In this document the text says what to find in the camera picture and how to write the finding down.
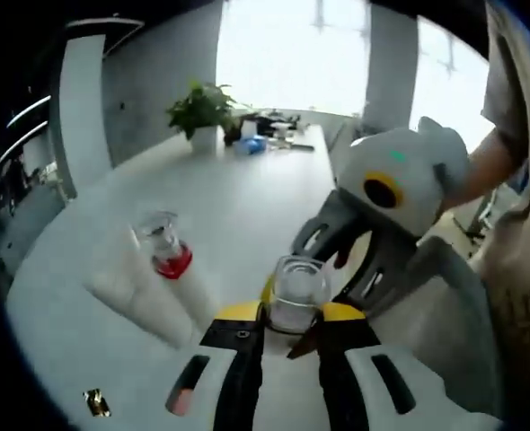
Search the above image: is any small white skincare pump bottle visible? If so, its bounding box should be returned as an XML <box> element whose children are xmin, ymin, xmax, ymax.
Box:
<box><xmin>264</xmin><ymin>254</ymin><xmax>332</xmax><ymax>336</ymax></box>

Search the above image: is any gold foil skincare sachet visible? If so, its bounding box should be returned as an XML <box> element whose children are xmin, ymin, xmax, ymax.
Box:
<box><xmin>83</xmin><ymin>388</ymin><xmax>112</xmax><ymax>418</ymax></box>

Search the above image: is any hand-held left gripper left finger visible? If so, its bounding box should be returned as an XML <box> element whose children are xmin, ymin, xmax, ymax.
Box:
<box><xmin>159</xmin><ymin>299</ymin><xmax>266</xmax><ymax>431</ymax></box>

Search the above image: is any pile of dark desk items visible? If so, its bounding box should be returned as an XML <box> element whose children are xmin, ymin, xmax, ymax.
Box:
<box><xmin>242</xmin><ymin>111</ymin><xmax>315</xmax><ymax>152</ymax></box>

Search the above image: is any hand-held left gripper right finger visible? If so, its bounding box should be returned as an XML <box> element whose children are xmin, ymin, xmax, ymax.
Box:
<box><xmin>314</xmin><ymin>300</ymin><xmax>504</xmax><ymax>431</ymax></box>

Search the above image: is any grey mesh chair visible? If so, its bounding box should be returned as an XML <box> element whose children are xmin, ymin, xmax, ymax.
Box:
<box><xmin>408</xmin><ymin>237</ymin><xmax>495</xmax><ymax>405</ymax></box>

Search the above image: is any white skincare cream tube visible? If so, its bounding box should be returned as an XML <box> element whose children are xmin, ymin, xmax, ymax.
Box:
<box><xmin>84</xmin><ymin>224</ymin><xmax>194</xmax><ymax>350</ymax></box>

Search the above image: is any potted green plant white pot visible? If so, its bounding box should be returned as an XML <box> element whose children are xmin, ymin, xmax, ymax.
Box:
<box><xmin>165</xmin><ymin>80</ymin><xmax>243</xmax><ymax>152</ymax></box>

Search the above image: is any person's beige printed shirt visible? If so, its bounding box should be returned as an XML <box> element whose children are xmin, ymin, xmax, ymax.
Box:
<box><xmin>471</xmin><ymin>0</ymin><xmax>530</xmax><ymax>405</ymax></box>

